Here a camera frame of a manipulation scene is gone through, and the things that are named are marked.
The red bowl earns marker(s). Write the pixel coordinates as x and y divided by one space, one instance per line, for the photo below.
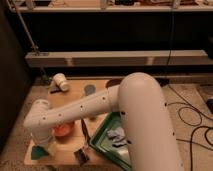
63 130

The teal green sponge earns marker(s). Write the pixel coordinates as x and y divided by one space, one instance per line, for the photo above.
38 152

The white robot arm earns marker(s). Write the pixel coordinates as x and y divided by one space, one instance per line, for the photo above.
144 115

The purple bowl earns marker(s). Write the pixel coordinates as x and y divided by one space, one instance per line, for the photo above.
113 82

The light blue cup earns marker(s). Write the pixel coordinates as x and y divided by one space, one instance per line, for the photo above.
89 89

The wooden shelf beam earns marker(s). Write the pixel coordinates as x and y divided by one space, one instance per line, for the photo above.
118 58

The white cup on side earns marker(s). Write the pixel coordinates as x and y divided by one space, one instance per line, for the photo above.
61 82

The grey crumpled cloth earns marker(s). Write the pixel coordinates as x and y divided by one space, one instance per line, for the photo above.
117 136

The green plastic tray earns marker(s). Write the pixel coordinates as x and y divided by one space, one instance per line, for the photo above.
103 142

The metal diagonal pole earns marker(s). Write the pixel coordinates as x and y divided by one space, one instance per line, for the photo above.
34 47

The black handled brush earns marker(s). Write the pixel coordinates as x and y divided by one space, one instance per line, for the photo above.
81 154

